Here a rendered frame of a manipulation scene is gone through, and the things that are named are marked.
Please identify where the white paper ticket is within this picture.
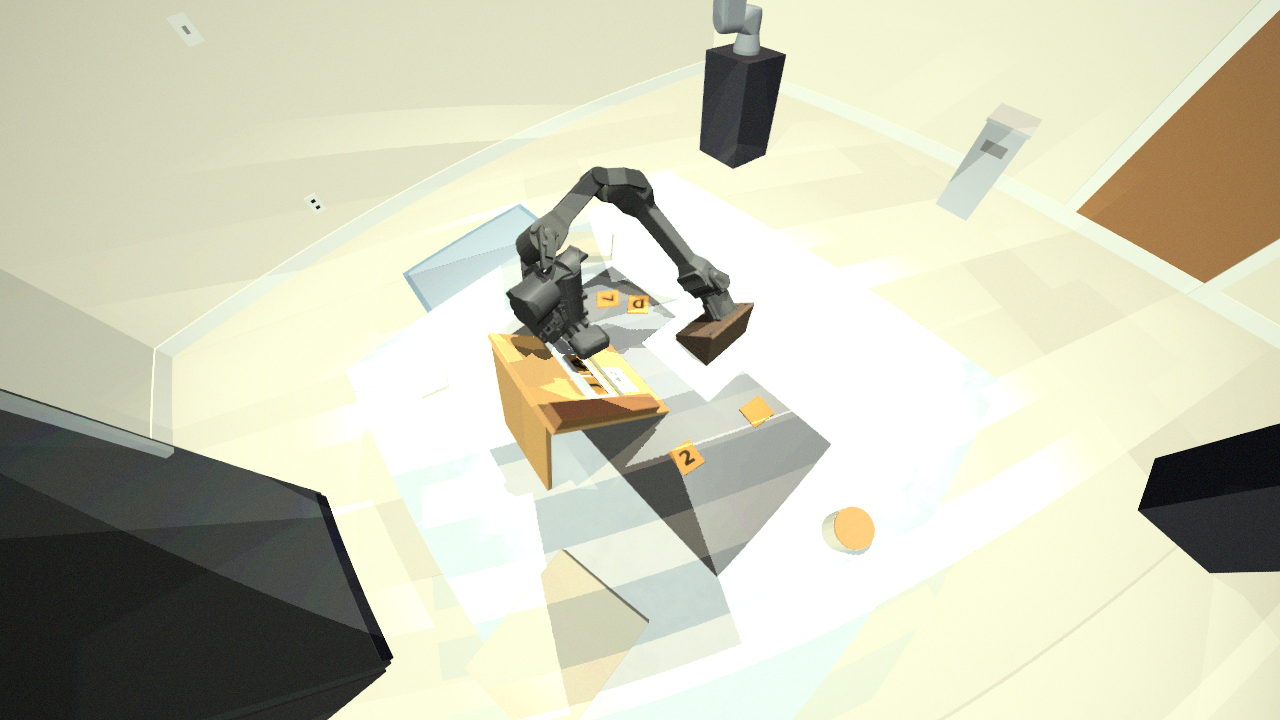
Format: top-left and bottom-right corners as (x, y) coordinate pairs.
(602, 366), (639, 393)

